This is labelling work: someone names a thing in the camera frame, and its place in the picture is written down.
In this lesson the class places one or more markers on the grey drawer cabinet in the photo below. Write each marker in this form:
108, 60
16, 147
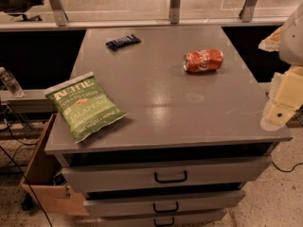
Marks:
172, 115

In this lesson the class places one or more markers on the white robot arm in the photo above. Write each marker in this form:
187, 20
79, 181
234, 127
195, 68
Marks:
291, 40

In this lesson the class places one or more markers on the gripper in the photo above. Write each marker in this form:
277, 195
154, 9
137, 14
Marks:
293, 42

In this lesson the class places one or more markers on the green jalapeno chip bag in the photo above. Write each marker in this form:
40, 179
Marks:
84, 105

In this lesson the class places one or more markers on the dark blue snack bar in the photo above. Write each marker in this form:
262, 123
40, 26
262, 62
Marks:
122, 42

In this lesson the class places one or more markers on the grey drawer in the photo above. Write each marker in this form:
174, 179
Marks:
163, 220
165, 174
164, 204

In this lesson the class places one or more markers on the top grey drawer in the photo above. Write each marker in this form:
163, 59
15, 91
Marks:
165, 174

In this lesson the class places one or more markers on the red crushed coke can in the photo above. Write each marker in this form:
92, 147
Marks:
203, 60

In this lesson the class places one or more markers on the bottom grey drawer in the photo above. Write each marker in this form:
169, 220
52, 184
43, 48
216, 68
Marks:
163, 220

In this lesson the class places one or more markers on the brown cardboard box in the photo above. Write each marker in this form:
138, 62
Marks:
40, 171

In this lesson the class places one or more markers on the middle grey drawer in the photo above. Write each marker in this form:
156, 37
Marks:
164, 204

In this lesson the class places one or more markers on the clear plastic water bottle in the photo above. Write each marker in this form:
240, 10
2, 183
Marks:
11, 82

